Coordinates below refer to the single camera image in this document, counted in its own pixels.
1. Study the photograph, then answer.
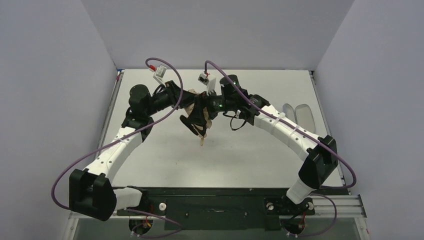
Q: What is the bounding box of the beige folding umbrella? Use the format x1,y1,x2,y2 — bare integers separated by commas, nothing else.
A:
179,89,212,146

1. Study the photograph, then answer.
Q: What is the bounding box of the lilac umbrella case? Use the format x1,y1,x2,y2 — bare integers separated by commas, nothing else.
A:
282,103,316,133

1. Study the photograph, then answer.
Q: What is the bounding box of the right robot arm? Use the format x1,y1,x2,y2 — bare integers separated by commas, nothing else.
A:
198,72,339,205

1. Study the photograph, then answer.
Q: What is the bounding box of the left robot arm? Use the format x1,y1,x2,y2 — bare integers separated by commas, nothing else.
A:
69,80,196,221

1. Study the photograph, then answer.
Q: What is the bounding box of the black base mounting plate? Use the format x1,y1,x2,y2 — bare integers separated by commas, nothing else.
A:
117,195,315,231

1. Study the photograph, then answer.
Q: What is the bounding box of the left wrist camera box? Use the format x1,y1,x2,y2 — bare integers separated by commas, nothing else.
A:
152,65,167,86

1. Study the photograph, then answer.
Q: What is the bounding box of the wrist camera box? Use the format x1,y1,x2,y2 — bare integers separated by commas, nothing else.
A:
152,65,167,86
198,72,217,96

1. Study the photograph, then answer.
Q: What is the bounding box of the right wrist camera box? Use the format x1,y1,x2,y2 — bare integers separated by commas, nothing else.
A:
198,72,217,96

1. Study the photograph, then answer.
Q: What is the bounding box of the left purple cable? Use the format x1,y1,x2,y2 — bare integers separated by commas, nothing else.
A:
51,57,184,239

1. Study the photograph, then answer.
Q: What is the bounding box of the aluminium rail base frame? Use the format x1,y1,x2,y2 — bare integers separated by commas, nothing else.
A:
64,195,370,240

